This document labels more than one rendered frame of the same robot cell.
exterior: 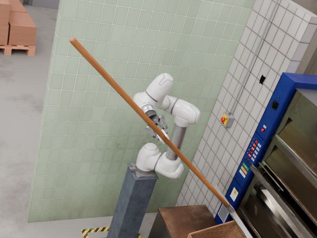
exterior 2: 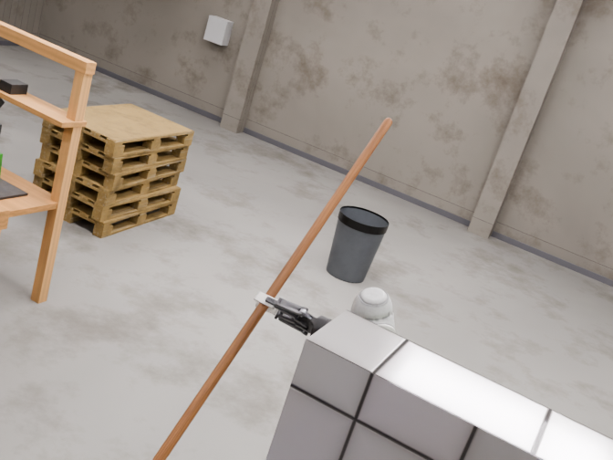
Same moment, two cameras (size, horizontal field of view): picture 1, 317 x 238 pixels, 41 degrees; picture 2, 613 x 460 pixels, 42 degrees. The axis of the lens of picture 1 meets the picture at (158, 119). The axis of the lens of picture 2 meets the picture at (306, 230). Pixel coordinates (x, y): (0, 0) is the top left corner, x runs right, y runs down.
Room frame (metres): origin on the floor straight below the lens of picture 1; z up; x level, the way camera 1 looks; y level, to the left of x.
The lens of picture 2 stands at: (3.66, -1.34, 2.93)
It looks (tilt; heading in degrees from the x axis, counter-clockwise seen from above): 19 degrees down; 141
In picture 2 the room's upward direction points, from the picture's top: 18 degrees clockwise
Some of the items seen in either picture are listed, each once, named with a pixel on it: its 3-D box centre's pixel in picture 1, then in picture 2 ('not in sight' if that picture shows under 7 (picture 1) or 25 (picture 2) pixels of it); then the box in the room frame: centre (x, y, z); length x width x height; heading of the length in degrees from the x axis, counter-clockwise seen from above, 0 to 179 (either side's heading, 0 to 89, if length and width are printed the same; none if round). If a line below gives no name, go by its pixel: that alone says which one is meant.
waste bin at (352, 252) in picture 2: not in sight; (354, 245); (-1.90, 3.80, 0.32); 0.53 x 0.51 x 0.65; 122
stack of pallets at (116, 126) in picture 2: not in sight; (113, 165); (-3.22, 1.68, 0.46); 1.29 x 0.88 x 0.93; 122
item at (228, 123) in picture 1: (227, 119); not in sight; (3.41, -0.60, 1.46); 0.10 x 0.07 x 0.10; 31
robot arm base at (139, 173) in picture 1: (141, 168); not in sight; (2.89, 0.01, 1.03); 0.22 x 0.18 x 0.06; 121
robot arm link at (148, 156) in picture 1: (148, 156); not in sight; (2.90, -0.02, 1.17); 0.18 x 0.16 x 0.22; 76
